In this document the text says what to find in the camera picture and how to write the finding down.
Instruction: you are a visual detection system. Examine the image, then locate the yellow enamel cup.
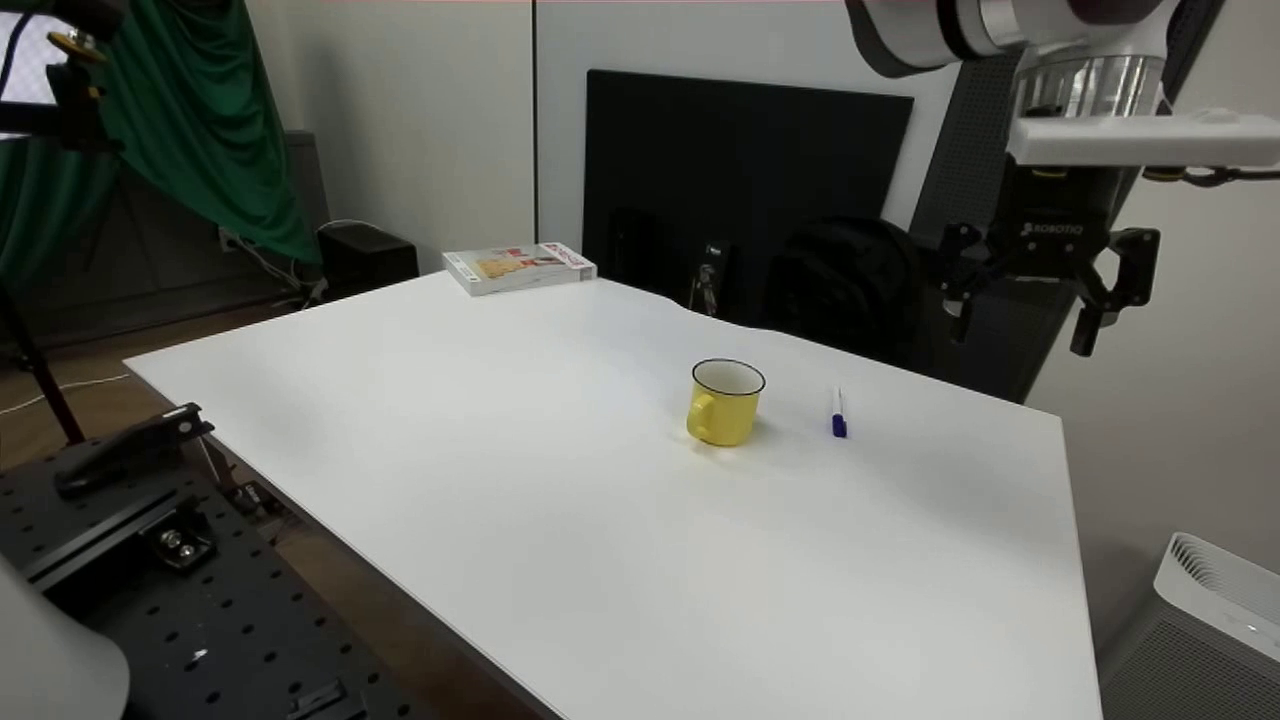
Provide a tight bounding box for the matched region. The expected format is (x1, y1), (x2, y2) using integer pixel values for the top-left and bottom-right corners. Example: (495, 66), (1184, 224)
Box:
(682, 356), (770, 451)

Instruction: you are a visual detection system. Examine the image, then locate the white air purifier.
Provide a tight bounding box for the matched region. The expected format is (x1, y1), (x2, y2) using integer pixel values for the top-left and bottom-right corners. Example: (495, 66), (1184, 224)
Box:
(1095, 527), (1280, 720)

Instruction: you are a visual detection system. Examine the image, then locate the large black monitor screen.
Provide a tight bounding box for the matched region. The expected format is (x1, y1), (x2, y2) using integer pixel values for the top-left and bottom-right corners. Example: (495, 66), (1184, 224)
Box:
(580, 66), (920, 322)

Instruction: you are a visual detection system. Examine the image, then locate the black perforated breadboard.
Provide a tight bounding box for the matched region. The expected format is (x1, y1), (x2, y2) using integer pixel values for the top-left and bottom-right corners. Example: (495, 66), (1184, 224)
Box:
(0, 446), (419, 720)

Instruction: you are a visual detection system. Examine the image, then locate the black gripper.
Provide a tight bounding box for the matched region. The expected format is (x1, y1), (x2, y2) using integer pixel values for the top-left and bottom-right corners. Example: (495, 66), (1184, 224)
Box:
(930, 162), (1164, 361)

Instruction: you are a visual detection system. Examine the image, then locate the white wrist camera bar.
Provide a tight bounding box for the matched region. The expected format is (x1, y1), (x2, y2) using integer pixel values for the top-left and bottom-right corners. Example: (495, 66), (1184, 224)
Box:
(1002, 109), (1280, 189)

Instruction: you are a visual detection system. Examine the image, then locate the green curtain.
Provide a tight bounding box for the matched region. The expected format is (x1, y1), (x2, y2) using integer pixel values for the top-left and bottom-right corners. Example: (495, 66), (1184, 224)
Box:
(0, 0), (324, 293)

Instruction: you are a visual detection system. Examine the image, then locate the small black mount block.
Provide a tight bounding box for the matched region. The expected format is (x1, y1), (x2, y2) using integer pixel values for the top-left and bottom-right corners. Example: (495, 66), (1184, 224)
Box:
(146, 519), (221, 575)

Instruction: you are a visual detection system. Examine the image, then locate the black tripod stand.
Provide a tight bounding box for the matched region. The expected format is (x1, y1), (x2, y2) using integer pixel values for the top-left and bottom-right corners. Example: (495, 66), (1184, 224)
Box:
(0, 0), (134, 451)

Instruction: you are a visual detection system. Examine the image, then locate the small black speaker box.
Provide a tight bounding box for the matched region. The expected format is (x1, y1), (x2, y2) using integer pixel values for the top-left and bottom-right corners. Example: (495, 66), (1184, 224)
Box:
(310, 220), (425, 303)

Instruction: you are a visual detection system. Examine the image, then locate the tall dark panel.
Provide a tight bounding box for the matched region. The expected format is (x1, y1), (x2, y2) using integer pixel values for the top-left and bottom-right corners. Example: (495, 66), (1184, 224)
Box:
(915, 0), (1226, 408)

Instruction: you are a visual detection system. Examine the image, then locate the black clamp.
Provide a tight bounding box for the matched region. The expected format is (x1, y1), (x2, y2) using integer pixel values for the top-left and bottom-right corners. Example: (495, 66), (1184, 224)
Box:
(51, 399), (221, 505)

